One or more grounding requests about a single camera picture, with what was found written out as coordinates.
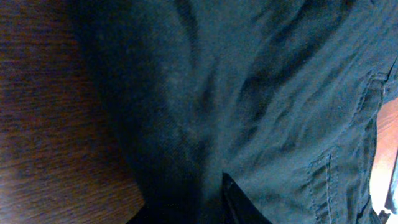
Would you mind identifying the black shorts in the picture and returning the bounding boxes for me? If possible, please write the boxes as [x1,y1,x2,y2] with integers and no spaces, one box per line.
[69,0,397,223]

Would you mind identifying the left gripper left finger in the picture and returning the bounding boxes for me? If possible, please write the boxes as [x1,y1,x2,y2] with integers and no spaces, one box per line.
[126,198,199,224]

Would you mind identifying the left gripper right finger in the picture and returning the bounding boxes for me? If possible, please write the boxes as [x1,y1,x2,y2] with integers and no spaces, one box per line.
[222,173,272,224]

